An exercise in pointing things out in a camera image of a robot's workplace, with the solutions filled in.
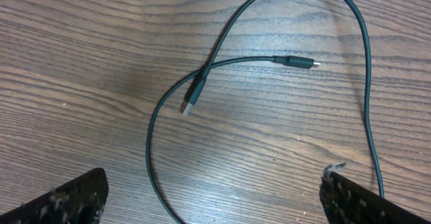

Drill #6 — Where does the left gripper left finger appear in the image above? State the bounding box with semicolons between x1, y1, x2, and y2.
1;167;108;224

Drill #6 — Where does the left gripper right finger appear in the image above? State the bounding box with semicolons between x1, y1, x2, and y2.
319;163;430;224

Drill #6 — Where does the thin black USB-C cable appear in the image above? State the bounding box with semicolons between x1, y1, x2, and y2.
145;0;386;224

